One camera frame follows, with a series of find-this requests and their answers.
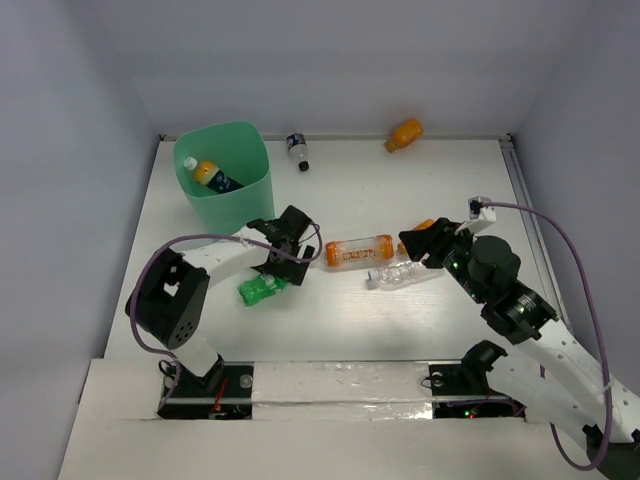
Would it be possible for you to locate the clear bottle orange label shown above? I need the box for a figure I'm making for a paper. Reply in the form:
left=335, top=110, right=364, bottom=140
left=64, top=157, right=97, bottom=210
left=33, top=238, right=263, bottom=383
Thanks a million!
left=311, top=234, right=395, bottom=272

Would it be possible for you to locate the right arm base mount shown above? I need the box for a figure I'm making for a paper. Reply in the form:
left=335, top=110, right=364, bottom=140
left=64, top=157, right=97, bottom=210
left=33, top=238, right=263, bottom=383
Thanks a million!
left=420, top=340, right=526, bottom=420

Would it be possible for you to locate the green Sprite bottle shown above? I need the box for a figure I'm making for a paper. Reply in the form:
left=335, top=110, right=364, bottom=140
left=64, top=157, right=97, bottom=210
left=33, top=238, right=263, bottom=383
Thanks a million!
left=237, top=274, right=289, bottom=307

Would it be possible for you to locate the clear empty water bottle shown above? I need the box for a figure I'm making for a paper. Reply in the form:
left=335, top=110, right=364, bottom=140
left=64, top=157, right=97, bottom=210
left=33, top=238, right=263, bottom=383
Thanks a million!
left=366, top=261, right=443, bottom=290

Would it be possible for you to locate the small orange juice bottle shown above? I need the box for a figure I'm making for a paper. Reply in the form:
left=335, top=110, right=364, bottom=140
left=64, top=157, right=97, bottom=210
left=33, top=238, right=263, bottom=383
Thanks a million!
left=396, top=219, right=435, bottom=257

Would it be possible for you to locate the amber ribbed orange bottle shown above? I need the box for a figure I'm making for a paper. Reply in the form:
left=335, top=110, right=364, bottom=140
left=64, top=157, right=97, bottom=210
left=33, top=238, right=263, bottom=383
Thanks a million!
left=384, top=118, right=424, bottom=153

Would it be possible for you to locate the aluminium rail right edge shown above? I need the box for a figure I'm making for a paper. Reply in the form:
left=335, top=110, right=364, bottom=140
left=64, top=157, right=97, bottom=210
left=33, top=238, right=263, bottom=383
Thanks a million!
left=498, top=134, right=574, bottom=334

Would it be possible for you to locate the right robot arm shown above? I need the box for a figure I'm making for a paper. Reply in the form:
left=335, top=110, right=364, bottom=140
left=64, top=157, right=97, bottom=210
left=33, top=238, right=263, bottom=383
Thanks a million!
left=399, top=218, right=639, bottom=479

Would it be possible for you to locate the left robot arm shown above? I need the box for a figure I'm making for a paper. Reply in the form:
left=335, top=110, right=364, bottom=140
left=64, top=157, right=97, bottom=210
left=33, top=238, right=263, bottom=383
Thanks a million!
left=125, top=205, right=322, bottom=403

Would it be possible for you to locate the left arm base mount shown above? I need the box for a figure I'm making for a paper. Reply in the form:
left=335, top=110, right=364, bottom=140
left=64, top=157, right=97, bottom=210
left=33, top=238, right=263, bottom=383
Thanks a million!
left=157, top=359, right=254, bottom=420

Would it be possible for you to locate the green plastic bin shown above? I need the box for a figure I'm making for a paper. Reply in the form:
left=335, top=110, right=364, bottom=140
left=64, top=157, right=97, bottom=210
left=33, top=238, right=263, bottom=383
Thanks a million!
left=173, top=121, right=275, bottom=234

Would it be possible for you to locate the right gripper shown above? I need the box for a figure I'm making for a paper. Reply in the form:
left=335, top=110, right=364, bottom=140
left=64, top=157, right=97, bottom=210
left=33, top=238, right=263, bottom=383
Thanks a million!
left=400, top=215, right=488, bottom=303

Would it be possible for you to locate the clear Pepsi bottle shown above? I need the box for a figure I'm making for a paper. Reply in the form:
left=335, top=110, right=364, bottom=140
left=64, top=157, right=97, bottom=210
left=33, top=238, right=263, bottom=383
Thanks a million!
left=285, top=133, right=310, bottom=172

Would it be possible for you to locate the orange juice bottle blue label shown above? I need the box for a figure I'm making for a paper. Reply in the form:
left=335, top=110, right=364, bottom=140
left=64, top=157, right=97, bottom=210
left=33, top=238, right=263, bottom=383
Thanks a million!
left=183, top=157, right=243, bottom=194

